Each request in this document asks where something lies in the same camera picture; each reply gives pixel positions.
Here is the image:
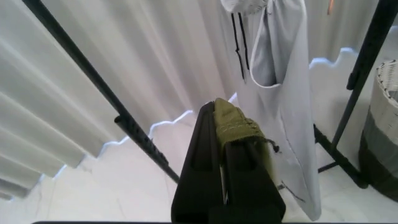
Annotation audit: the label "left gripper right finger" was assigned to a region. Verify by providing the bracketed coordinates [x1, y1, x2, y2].
[223, 139, 286, 223]

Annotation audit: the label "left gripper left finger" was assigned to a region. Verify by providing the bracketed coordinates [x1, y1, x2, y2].
[170, 101, 224, 223]

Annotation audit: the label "green garment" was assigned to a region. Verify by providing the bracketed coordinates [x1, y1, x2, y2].
[213, 98, 280, 184]

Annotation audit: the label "pale grey shorts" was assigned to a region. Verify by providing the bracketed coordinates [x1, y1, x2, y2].
[220, 0, 323, 222]

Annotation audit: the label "white laundry basket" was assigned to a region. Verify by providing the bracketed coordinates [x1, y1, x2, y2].
[358, 59, 398, 202]

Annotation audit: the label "black clothes rack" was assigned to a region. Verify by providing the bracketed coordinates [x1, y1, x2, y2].
[21, 0, 398, 189]

